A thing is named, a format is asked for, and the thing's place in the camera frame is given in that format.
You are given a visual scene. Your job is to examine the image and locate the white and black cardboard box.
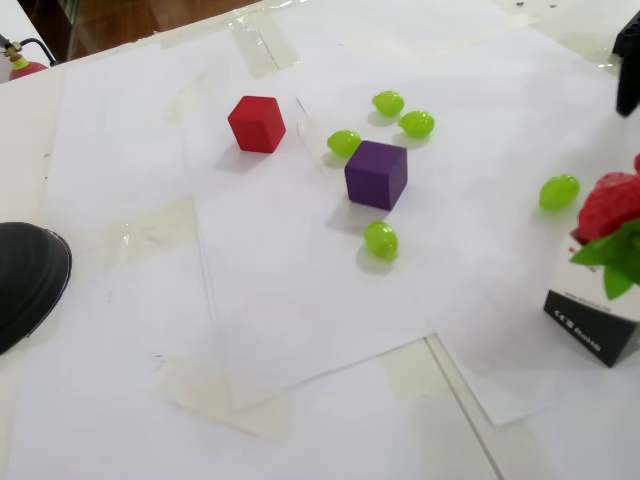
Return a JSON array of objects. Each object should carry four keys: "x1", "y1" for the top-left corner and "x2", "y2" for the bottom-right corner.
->
[{"x1": 543, "y1": 227, "x2": 640, "y2": 369}]

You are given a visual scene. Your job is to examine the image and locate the red fire extinguisher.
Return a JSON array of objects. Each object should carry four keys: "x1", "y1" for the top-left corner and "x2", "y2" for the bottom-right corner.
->
[{"x1": 0, "y1": 33, "x2": 60, "y2": 84}]

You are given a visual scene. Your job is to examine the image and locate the clear tape strip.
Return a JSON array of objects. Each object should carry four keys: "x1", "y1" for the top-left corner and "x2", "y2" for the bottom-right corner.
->
[{"x1": 74, "y1": 196, "x2": 201, "y2": 269}]

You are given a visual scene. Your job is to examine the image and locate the black round dome object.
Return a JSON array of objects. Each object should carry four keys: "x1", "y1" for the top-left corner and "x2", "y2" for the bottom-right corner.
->
[{"x1": 0, "y1": 222, "x2": 73, "y2": 356}]

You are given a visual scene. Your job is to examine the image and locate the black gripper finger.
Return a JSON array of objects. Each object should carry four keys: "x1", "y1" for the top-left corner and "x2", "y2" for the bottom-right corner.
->
[{"x1": 615, "y1": 52, "x2": 640, "y2": 119}]

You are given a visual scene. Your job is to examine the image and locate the red wooden cube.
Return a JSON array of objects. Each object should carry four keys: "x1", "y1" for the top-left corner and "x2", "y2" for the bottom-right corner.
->
[{"x1": 227, "y1": 95, "x2": 287, "y2": 153}]

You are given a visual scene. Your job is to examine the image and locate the purple wooden cube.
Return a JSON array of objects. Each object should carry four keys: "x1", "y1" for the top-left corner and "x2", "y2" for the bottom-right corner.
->
[{"x1": 344, "y1": 140, "x2": 409, "y2": 211}]

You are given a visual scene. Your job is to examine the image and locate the small red strawberry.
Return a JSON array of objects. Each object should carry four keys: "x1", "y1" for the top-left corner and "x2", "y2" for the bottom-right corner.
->
[{"x1": 568, "y1": 169, "x2": 640, "y2": 301}]

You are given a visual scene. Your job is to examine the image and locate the green grape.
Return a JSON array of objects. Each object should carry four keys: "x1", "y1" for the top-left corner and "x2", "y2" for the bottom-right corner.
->
[
  {"x1": 371, "y1": 89, "x2": 405, "y2": 117},
  {"x1": 397, "y1": 110, "x2": 435, "y2": 138},
  {"x1": 538, "y1": 173, "x2": 582, "y2": 212},
  {"x1": 364, "y1": 221, "x2": 400, "y2": 262},
  {"x1": 326, "y1": 129, "x2": 362, "y2": 157}
]

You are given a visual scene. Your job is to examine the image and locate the white paper sheet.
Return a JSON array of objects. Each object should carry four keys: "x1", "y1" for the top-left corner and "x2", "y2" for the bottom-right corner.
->
[{"x1": 296, "y1": 22, "x2": 640, "y2": 427}]

